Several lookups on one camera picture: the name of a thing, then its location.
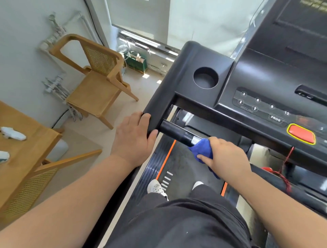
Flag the blue cleaning cloth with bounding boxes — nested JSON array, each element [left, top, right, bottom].
[[188, 138, 221, 180]]

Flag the wooden rattan back chair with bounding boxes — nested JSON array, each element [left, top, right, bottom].
[[48, 33, 139, 130], [0, 149, 103, 226]]

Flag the person's right forearm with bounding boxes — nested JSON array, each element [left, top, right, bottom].
[[226, 169, 327, 248]]

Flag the green paper bag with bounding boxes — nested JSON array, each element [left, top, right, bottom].
[[124, 52, 147, 75]]

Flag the black wall cable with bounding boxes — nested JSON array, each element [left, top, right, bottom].
[[84, 0, 103, 47]]

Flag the person's right hand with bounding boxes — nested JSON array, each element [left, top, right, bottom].
[[197, 136, 252, 182]]

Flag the wooden table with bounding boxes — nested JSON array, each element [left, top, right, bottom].
[[0, 101, 63, 213]]

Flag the person's left hand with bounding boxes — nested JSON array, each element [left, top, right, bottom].
[[110, 111, 159, 169]]

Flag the person's left forearm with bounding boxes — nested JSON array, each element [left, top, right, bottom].
[[0, 153, 140, 248]]

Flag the white wall heating pipes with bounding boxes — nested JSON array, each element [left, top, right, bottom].
[[38, 12, 88, 122]]

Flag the white left shoe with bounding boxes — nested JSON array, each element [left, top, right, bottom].
[[147, 179, 169, 201]]

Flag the white window roller blind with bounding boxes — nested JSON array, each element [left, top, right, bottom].
[[106, 0, 171, 49]]

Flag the grey cushioned stool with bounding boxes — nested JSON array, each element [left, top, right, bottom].
[[47, 139, 69, 163]]

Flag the red treadmill safety cord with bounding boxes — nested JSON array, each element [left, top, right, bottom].
[[261, 147, 296, 196]]

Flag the black treadmill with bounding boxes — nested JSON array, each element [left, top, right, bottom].
[[84, 0, 327, 248]]

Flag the black shorts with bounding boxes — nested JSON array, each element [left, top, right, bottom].
[[103, 184, 254, 248]]

